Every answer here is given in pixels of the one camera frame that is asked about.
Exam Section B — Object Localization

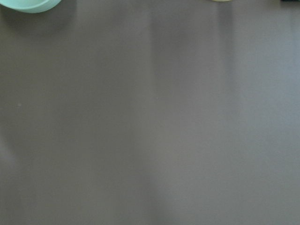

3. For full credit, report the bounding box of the mint green bowl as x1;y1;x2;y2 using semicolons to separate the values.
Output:
0;0;61;13

